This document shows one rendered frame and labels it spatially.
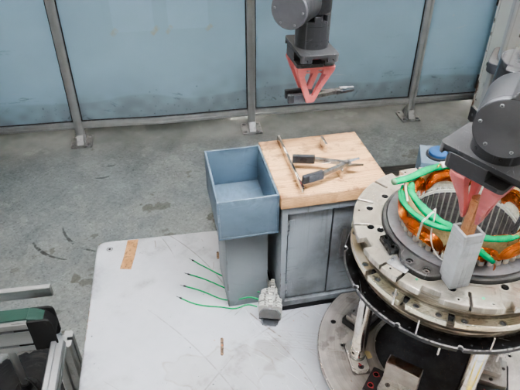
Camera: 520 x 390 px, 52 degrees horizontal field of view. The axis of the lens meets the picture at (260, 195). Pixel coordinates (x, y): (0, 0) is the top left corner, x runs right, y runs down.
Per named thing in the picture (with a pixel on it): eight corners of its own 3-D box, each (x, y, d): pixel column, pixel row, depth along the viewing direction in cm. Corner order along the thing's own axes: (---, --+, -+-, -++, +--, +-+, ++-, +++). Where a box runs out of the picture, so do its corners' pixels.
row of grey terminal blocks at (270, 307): (280, 326, 103) (281, 312, 100) (256, 324, 103) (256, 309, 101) (285, 289, 111) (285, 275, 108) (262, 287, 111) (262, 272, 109)
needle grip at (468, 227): (467, 242, 64) (482, 204, 61) (455, 234, 65) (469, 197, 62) (474, 236, 65) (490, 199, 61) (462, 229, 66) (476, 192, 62)
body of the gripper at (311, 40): (300, 67, 85) (303, 21, 80) (284, 45, 93) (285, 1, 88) (338, 64, 86) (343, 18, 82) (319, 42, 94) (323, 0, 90)
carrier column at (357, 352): (353, 365, 93) (367, 282, 81) (347, 354, 95) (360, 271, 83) (366, 362, 94) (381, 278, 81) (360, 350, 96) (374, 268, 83)
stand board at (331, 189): (281, 210, 90) (281, 199, 89) (258, 152, 105) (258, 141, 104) (391, 195, 94) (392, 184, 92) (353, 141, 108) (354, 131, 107)
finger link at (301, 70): (294, 109, 91) (297, 56, 85) (283, 92, 96) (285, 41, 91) (332, 106, 92) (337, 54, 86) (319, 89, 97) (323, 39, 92)
